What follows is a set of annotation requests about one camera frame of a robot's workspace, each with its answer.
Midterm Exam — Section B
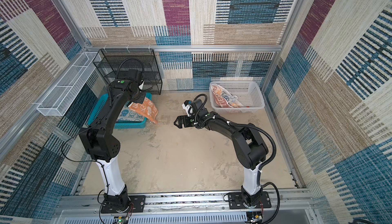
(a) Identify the orange and cream towel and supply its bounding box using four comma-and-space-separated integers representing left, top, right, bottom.
128, 97, 158, 124

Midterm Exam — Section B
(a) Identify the blue and cream towel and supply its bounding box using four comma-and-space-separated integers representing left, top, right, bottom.
117, 108, 145, 123

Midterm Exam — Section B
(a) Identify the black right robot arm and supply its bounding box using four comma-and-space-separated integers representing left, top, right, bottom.
174, 99, 268, 207

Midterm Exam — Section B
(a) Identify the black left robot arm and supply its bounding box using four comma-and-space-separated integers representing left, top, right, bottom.
79, 70, 146, 213

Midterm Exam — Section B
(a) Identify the teal plastic basket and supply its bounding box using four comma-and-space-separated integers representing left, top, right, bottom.
87, 93, 148, 129

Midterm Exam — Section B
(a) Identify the white plastic laundry basket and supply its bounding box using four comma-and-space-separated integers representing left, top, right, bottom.
209, 80, 264, 113

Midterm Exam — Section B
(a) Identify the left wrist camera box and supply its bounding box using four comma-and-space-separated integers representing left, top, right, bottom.
138, 80, 145, 92

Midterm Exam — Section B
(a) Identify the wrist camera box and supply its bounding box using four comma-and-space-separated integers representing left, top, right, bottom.
138, 80, 145, 92
182, 100, 194, 116

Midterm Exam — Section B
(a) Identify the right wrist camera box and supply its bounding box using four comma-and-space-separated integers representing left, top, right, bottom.
182, 100, 194, 116

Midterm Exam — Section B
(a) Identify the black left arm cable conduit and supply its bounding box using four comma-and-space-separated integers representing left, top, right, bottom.
115, 58, 145, 81

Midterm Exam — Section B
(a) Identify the black wire shelf rack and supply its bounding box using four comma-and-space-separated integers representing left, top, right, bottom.
93, 49, 163, 94

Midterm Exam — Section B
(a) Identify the white wire mesh tray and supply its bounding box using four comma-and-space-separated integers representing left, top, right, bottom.
37, 52, 97, 116

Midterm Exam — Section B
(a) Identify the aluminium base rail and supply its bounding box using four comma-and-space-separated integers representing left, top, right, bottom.
51, 188, 323, 224

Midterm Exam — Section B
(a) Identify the aluminium frame post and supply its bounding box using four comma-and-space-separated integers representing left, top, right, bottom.
261, 0, 305, 94

